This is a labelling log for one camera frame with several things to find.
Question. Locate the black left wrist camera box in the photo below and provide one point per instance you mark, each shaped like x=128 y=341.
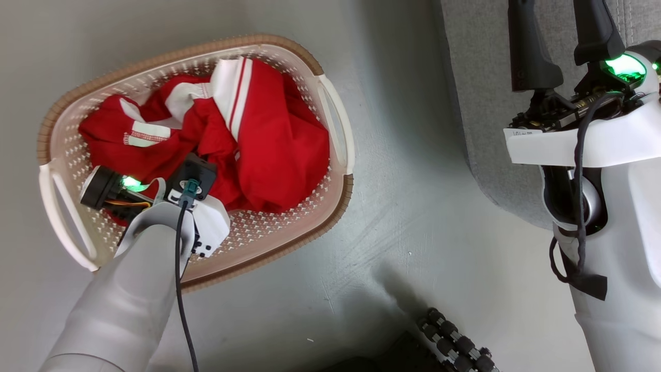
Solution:
x=196 y=168

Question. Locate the red garment white striped collar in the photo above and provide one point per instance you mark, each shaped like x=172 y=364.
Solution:
x=279 y=155

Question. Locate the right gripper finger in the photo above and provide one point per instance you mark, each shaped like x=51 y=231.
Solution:
x=596 y=31
x=529 y=51

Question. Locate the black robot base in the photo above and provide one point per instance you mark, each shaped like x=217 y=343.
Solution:
x=403 y=357

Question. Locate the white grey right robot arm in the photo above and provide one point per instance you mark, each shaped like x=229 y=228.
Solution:
x=619 y=310

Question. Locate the grey fabric sofa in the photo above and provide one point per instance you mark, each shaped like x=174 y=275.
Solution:
x=485 y=103

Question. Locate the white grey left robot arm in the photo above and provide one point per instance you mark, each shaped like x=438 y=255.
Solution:
x=129 y=299

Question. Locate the left gripper body black cylinder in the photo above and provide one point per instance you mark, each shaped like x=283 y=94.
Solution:
x=103 y=188

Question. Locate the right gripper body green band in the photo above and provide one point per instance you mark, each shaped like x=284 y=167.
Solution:
x=625 y=70

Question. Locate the white perforated laundry basket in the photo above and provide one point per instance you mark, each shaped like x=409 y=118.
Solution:
x=289 y=230

